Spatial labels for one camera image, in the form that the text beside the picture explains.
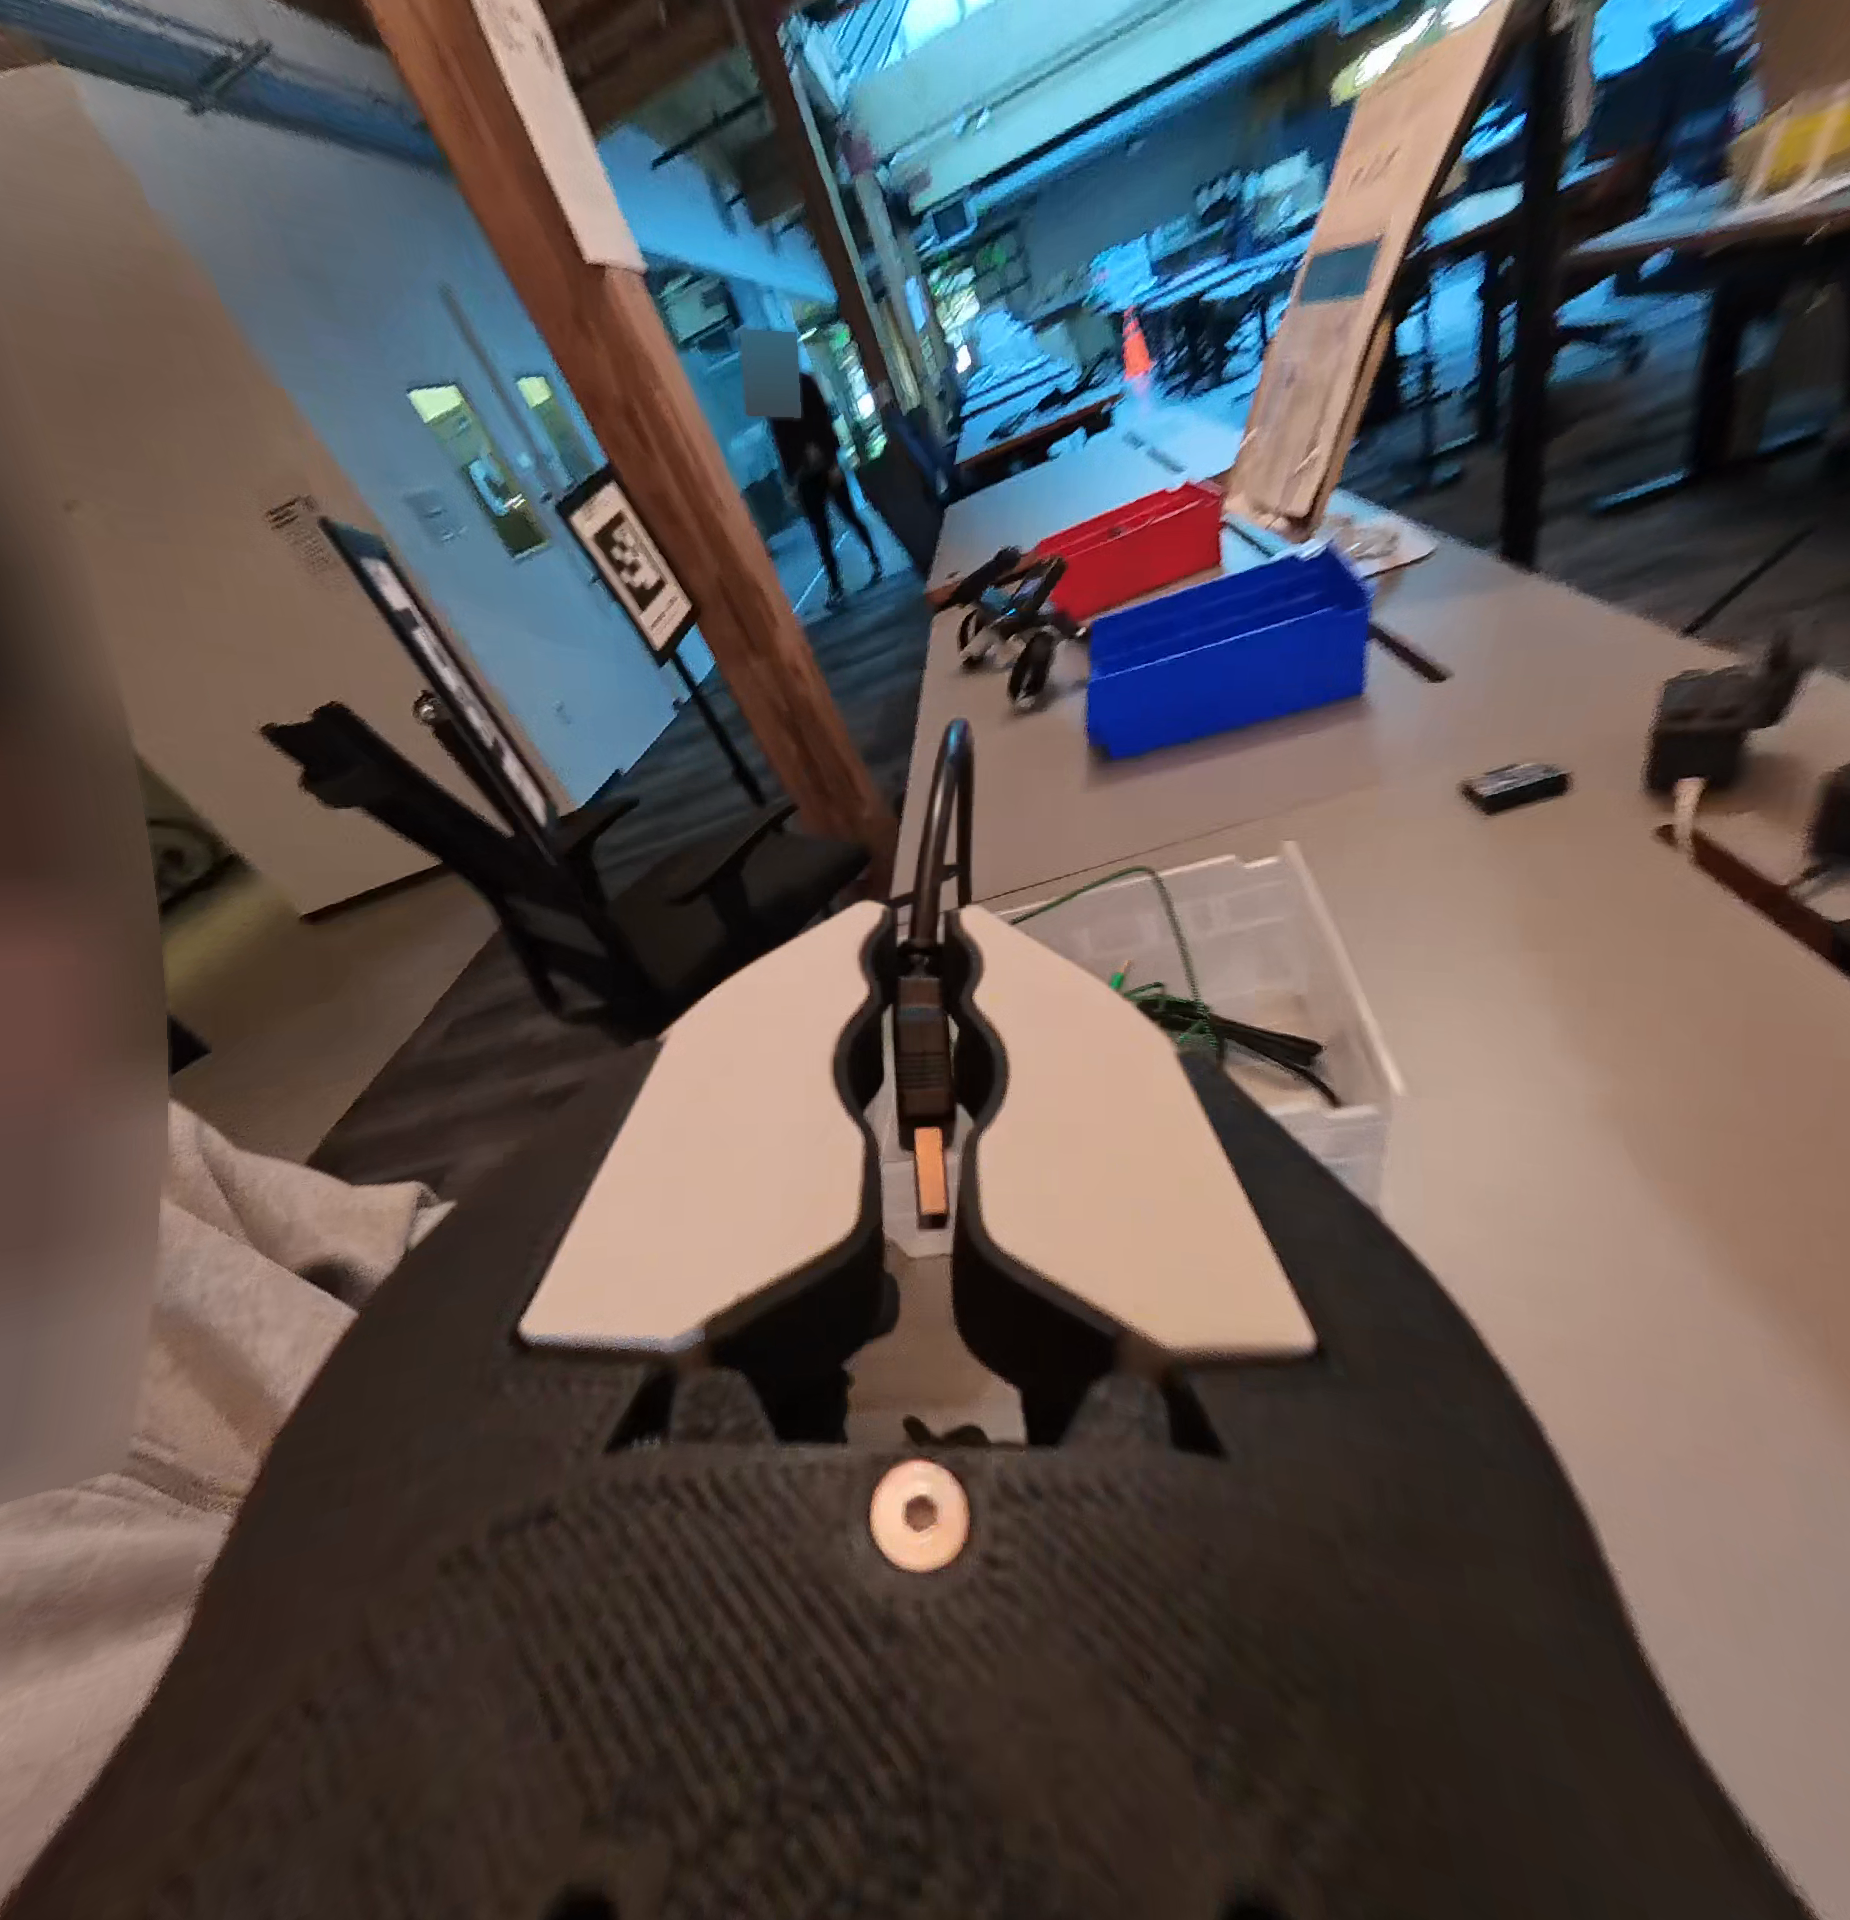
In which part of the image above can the black-and-white marker sign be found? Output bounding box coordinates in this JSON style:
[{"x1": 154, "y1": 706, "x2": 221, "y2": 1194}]
[{"x1": 555, "y1": 467, "x2": 698, "y2": 664}]

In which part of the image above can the white paper sheet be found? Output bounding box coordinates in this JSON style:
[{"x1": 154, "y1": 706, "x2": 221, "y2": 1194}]
[{"x1": 468, "y1": 0, "x2": 652, "y2": 275}]

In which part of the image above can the wooden post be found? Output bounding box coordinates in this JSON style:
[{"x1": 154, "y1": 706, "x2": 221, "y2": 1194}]
[{"x1": 361, "y1": 0, "x2": 899, "y2": 860}]

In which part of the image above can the yellow plastic bin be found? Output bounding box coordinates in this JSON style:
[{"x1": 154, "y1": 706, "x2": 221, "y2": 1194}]
[{"x1": 1732, "y1": 88, "x2": 1850, "y2": 200}]

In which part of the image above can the blue plastic bin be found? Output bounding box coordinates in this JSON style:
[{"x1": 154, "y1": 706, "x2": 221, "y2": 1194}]
[{"x1": 1087, "y1": 544, "x2": 1375, "y2": 762}]

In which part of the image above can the neighbouring desk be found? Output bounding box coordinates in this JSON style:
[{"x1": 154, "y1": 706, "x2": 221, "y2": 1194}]
[{"x1": 1428, "y1": 188, "x2": 1850, "y2": 498}]

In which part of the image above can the light grey desk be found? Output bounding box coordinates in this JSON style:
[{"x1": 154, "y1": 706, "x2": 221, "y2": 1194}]
[{"x1": 893, "y1": 405, "x2": 1850, "y2": 1920}]

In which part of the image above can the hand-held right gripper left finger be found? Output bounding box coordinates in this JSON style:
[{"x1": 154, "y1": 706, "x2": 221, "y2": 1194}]
[{"x1": 518, "y1": 900, "x2": 910, "y2": 1445}]

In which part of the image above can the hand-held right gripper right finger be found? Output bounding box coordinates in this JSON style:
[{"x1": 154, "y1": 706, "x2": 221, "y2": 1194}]
[{"x1": 942, "y1": 902, "x2": 1320, "y2": 1449}]

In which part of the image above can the cardboard instruction board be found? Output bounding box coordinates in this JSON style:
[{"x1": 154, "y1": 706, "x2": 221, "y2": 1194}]
[{"x1": 1225, "y1": 0, "x2": 1522, "y2": 528}]

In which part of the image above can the green braided cable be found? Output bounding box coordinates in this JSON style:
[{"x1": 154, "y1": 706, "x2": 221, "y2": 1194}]
[{"x1": 1001, "y1": 866, "x2": 1216, "y2": 1039}]

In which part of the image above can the black office chair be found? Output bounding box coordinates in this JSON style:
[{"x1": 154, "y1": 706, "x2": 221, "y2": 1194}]
[{"x1": 263, "y1": 700, "x2": 869, "y2": 1039}]

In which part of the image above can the grey hoodie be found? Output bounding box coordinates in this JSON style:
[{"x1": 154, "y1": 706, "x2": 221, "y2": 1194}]
[{"x1": 0, "y1": 1100, "x2": 456, "y2": 1920}]

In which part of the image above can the clear plastic bin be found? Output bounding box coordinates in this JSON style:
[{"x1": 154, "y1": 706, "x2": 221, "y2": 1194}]
[{"x1": 984, "y1": 840, "x2": 1407, "y2": 1220}]

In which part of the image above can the grey cable tray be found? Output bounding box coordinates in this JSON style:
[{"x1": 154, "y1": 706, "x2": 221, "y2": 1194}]
[{"x1": 8, "y1": 0, "x2": 449, "y2": 170}]

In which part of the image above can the black usb cable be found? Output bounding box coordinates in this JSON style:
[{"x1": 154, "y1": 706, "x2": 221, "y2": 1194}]
[{"x1": 887, "y1": 717, "x2": 979, "y2": 1229}]

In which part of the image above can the red plastic bin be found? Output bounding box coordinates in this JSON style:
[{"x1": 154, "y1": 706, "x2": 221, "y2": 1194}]
[{"x1": 1033, "y1": 482, "x2": 1225, "y2": 622}]

